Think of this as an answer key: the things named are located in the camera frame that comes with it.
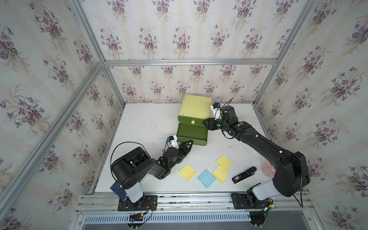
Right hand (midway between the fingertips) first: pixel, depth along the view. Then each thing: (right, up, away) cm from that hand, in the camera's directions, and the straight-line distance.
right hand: (209, 121), depth 85 cm
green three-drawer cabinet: (-9, +7, +2) cm, 12 cm away
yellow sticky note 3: (+6, -32, -1) cm, 32 cm away
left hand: (-8, -14, -2) cm, 16 cm away
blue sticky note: (-2, -34, -2) cm, 34 cm away
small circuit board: (-39, -49, -13) cm, 64 cm away
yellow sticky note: (-13, -31, -1) cm, 33 cm away
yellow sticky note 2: (+10, -26, +4) cm, 28 cm away
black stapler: (+21, -29, -5) cm, 37 cm away
